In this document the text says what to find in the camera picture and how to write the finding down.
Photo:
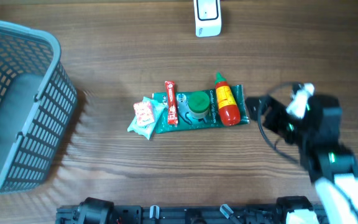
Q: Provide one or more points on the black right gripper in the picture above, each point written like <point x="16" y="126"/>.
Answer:
<point x="277" y="111"/>

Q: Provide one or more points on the red sauce bottle green cap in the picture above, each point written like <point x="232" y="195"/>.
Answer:
<point x="227" y="106"/>

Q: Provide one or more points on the green lid clear jar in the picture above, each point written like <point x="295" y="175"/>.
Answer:
<point x="199" y="104"/>

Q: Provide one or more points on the green 3M gloves packet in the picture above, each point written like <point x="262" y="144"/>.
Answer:
<point x="186" y="121"/>

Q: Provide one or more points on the red Nescafe coffee stick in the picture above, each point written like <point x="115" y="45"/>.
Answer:
<point x="172" y="118"/>

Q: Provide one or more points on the white teal wipes packet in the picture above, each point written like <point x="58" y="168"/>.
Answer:
<point x="147" y="131"/>

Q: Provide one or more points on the orange red tissue packet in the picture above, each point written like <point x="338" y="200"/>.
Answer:
<point x="144" y="113"/>

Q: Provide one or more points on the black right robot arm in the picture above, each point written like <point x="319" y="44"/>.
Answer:
<point x="332" y="167"/>

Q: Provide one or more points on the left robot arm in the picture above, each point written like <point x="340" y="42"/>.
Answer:
<point x="95" y="211"/>

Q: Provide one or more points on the white barcode scanner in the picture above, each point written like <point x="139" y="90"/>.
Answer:
<point x="208" y="18"/>

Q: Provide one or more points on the grey black plastic basket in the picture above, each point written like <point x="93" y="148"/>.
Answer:
<point x="37" y="100"/>

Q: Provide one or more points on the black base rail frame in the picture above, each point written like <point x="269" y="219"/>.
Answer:
<point x="290" y="209"/>

